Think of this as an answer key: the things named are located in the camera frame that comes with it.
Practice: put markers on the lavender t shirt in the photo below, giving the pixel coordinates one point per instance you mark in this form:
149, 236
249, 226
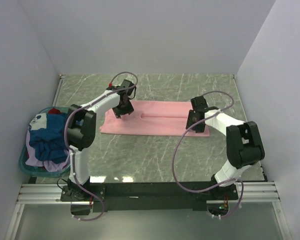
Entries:
49, 165

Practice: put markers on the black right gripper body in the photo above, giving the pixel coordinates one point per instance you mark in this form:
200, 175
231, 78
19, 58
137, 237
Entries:
191, 120

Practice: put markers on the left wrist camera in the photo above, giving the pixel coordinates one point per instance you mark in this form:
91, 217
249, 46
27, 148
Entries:
126, 84

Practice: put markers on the red garment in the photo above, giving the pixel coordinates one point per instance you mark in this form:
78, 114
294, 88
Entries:
54, 111

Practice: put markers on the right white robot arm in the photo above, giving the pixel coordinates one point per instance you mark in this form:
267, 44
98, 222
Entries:
244, 146

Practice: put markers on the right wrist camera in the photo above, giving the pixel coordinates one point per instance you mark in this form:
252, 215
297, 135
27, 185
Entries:
199, 104

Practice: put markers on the teal laundry basket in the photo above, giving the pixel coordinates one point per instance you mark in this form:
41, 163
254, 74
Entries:
38, 171

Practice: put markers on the black base beam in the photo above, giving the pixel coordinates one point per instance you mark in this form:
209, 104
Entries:
133, 196

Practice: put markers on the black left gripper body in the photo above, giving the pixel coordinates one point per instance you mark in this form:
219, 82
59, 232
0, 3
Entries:
123, 109

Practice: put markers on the pink t shirt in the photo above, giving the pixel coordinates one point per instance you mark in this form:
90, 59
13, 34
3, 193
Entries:
149, 118

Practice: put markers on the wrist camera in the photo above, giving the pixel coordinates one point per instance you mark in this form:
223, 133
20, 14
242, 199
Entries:
126, 84
199, 104

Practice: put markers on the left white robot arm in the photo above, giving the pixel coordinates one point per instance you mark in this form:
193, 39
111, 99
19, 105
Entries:
80, 127

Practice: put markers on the blue printed t shirt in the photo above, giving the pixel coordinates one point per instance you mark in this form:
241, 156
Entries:
46, 136

